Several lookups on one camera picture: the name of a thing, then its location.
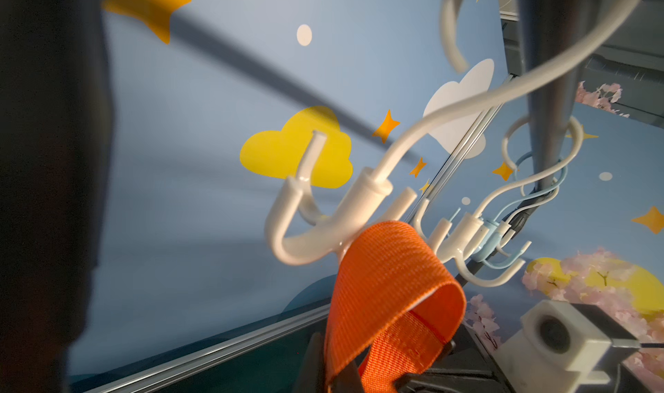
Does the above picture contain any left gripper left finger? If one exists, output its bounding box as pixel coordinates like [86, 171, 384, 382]
[1, 0, 114, 392]

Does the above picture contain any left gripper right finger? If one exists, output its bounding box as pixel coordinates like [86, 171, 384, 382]
[305, 330, 513, 393]

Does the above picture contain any red-orange sling bag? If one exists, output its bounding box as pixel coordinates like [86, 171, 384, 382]
[324, 221, 466, 392]

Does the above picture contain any light blue hook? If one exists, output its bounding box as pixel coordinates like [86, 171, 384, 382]
[467, 167, 568, 270]

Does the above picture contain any white hook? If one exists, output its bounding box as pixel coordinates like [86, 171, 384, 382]
[414, 114, 585, 289]
[496, 187, 560, 256]
[265, 0, 641, 265]

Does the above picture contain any white hook far right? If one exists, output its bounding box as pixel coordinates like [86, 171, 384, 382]
[496, 187, 560, 256]

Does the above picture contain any white hook far left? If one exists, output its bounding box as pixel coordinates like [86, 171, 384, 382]
[265, 0, 641, 265]

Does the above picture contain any black clothes rack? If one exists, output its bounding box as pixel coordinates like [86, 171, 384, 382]
[455, 0, 608, 290]

